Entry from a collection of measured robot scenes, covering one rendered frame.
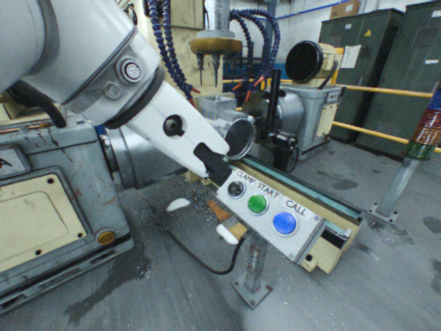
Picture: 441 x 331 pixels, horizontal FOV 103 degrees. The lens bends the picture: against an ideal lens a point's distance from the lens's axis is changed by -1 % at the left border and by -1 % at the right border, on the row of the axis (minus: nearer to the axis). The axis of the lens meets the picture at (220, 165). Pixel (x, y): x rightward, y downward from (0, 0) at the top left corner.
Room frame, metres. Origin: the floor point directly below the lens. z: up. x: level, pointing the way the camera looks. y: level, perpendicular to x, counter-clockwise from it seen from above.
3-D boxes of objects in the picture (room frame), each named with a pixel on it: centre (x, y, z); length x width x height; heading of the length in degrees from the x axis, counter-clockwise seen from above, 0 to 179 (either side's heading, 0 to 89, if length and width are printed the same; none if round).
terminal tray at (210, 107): (0.75, 0.01, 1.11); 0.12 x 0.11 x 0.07; 38
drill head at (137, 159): (0.50, 0.27, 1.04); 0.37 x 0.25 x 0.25; 128
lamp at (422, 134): (0.47, -0.58, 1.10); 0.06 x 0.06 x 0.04
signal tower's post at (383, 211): (0.47, -0.58, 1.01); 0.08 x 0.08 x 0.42; 38
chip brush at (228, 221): (0.45, -0.02, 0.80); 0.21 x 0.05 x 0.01; 36
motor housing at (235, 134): (0.71, -0.01, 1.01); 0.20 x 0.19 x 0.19; 38
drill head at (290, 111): (0.92, -0.27, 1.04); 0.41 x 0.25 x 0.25; 128
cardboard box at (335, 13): (3.79, -2.10, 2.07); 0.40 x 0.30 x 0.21; 23
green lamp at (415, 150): (0.47, -0.58, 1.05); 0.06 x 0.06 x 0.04
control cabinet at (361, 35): (3.55, -2.19, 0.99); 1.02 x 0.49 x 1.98; 31
